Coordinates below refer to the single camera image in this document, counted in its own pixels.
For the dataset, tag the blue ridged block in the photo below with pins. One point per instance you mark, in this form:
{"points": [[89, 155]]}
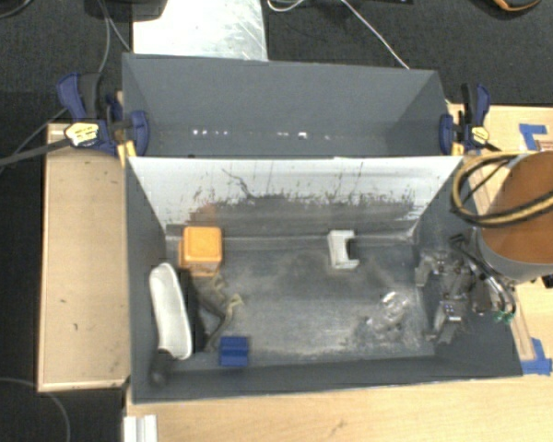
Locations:
{"points": [[234, 351]]}

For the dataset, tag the clear glass thing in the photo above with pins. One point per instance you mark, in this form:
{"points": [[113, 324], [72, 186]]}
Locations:
{"points": [[389, 312]]}

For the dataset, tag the white notched block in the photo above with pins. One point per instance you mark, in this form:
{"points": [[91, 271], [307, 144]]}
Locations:
{"points": [[338, 249]]}

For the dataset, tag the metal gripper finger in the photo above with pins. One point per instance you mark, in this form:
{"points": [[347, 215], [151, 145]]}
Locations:
{"points": [[449, 322], [429, 271]]}

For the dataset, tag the orange cube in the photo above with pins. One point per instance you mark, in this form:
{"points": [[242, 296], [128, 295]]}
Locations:
{"points": [[202, 249]]}

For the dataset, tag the pale wood board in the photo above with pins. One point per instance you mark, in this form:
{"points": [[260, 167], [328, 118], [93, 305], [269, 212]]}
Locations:
{"points": [[83, 265]]}

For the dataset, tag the grey metal bin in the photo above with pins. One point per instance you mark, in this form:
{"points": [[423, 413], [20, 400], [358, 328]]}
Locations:
{"points": [[276, 104]]}

